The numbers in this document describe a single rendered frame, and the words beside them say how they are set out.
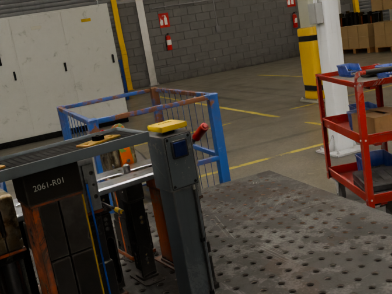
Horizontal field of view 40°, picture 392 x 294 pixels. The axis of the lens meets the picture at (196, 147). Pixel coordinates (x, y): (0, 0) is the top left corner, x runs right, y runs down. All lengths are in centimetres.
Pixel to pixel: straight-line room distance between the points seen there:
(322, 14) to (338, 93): 72
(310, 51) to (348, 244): 679
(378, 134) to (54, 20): 676
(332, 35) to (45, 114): 541
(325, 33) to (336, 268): 382
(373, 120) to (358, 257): 188
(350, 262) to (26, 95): 799
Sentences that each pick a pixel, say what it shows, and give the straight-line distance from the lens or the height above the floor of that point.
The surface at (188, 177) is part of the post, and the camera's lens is 109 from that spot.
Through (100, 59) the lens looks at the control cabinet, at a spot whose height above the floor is 113.
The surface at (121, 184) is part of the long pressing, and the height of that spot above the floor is 100.
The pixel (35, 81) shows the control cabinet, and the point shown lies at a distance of 912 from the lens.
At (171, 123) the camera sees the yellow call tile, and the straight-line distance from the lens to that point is 108.
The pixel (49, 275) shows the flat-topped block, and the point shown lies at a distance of 101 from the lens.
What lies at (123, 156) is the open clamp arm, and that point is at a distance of 156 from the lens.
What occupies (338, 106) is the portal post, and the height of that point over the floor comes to 44.
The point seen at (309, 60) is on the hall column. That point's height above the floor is 63.
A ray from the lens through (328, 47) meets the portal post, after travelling 508.
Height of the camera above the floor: 133
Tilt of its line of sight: 12 degrees down
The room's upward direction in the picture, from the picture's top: 10 degrees counter-clockwise
